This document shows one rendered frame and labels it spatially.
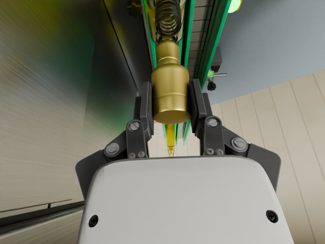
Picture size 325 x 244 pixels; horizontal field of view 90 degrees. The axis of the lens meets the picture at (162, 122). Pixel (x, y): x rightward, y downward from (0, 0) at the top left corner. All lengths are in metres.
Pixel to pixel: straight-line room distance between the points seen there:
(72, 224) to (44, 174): 0.09
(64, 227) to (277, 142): 2.31
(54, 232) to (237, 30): 0.79
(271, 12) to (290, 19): 0.10
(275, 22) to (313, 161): 1.78
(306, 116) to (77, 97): 2.38
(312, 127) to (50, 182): 2.39
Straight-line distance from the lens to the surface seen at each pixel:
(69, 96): 0.23
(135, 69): 0.69
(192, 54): 0.64
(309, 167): 2.37
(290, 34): 0.93
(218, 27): 0.47
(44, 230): 0.22
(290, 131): 2.42
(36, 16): 0.22
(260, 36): 0.86
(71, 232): 0.27
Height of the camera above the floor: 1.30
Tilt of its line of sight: 20 degrees down
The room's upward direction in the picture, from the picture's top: 178 degrees clockwise
